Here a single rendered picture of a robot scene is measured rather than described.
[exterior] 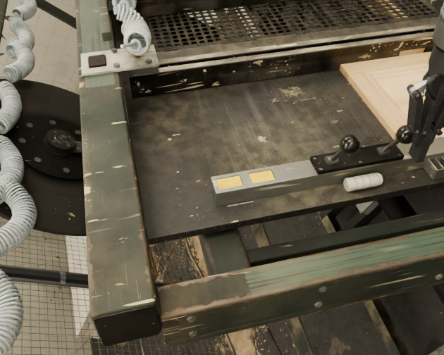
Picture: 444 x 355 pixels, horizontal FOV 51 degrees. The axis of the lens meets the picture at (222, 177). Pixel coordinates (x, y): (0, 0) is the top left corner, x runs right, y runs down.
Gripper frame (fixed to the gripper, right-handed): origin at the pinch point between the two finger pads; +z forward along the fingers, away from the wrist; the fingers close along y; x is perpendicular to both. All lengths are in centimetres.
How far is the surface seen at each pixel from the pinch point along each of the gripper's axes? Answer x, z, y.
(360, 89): 36.8, 13.7, 8.5
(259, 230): 81, 127, 1
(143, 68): 50, 7, -47
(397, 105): 28.2, 13.9, 14.5
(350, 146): 3.2, 0.6, -12.7
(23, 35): 139, 38, -90
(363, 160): 8.1, 10.5, -5.4
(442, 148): 8.3, 11.5, 14.0
